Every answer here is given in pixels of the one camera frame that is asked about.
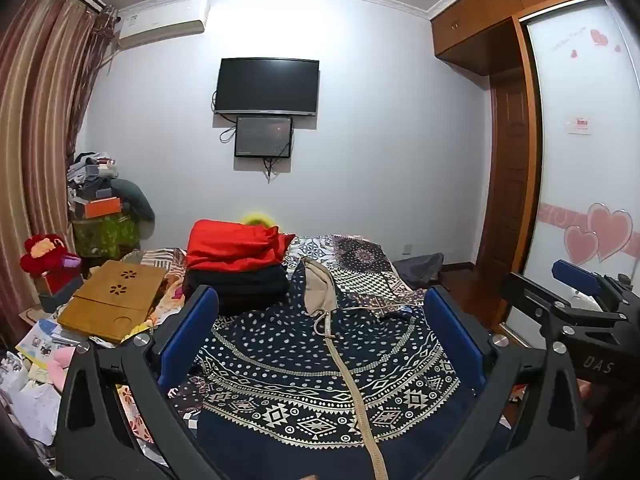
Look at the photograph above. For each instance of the navy patterned hooded garment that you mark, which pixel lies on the navy patterned hooded garment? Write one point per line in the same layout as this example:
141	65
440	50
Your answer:
310	360

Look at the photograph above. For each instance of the black wall television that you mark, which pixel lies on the black wall television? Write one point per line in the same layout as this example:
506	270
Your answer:
267	85

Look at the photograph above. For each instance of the pile of clothes and boxes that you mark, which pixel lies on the pile of clothes and boxes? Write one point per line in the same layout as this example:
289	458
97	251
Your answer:
92	180

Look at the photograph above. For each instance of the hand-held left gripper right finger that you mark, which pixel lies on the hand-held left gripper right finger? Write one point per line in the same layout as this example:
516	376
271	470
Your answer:
452	330

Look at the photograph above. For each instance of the grey bag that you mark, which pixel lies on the grey bag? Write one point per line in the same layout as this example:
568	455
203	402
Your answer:
420	270

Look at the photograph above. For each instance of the teal box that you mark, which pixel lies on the teal box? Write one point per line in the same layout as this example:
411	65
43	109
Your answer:
60	290

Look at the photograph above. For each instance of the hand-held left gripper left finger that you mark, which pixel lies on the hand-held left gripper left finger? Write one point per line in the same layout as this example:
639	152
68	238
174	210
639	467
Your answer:
192	330

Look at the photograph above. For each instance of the red plush flower toy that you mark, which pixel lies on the red plush flower toy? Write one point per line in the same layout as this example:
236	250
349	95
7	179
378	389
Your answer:
42	252

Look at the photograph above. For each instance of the striped brown curtain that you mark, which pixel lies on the striped brown curtain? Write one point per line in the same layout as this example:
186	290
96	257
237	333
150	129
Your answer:
40	135

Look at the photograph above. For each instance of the small black wall monitor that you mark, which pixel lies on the small black wall monitor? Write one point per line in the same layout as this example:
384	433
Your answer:
263	136

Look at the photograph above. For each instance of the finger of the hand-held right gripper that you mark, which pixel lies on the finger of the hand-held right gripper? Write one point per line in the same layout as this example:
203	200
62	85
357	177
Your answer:
530	295
575	272

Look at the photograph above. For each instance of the wooden lap table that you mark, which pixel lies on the wooden lap table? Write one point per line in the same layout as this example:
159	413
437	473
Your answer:
110	305

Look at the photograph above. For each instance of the pile of papers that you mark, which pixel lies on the pile of papers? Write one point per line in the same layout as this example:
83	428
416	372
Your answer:
35	375

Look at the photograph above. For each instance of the green patterned cloth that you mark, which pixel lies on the green patterned cloth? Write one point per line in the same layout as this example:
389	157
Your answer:
107	232

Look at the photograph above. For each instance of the brown wooden door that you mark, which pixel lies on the brown wooden door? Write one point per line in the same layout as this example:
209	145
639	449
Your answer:
507	180

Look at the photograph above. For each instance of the wooden overhead cabinet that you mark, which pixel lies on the wooden overhead cabinet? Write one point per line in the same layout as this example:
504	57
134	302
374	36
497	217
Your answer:
480	30

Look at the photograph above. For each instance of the red white door sticker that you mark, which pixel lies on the red white door sticker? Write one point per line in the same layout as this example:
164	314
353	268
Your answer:
580	124

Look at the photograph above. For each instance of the white air conditioner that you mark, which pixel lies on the white air conditioner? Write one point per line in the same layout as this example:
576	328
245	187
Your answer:
160	22

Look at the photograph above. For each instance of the yellow round object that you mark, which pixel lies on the yellow round object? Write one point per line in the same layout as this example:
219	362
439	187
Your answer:
256	219

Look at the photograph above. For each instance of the red folded clothing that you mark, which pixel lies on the red folded clothing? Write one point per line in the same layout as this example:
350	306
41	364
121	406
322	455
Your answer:
230	245

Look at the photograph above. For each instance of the dark folded clothing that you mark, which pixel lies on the dark folded clothing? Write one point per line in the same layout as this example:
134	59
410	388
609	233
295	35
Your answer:
235	285

